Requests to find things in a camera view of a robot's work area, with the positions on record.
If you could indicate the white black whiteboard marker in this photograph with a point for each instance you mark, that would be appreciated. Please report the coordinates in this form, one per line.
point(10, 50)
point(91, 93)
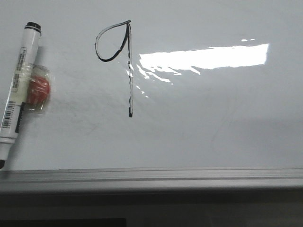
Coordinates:
point(9, 127)

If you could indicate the red round magnet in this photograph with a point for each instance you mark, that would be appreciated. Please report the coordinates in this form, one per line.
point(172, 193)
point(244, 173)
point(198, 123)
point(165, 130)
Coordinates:
point(38, 90)

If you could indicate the white glossy whiteboard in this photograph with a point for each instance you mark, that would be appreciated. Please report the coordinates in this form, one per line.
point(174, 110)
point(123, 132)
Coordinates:
point(160, 83)

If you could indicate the aluminium whiteboard frame rail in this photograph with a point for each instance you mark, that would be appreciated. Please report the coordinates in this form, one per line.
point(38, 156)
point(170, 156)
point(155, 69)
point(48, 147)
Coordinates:
point(132, 180)

